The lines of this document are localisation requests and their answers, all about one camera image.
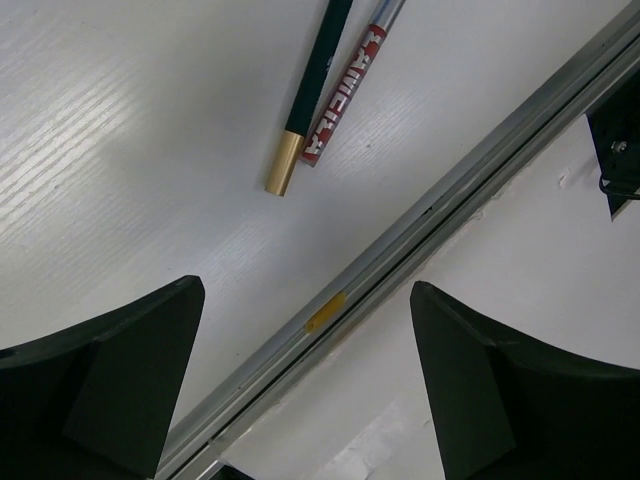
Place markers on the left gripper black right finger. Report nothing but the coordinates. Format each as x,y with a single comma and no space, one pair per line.
508,406

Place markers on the gold capped dark pencil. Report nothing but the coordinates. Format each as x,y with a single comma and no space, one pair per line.
307,96

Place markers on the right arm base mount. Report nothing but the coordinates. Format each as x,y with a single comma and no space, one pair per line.
614,127

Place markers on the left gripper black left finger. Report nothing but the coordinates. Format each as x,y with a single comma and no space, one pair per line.
96,400

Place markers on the yellow tape on rail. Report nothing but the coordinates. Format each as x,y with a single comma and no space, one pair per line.
325,313

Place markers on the red silver lip gloss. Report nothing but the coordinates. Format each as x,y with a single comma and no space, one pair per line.
364,53

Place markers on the aluminium front rail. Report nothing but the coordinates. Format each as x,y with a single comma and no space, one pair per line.
286,359

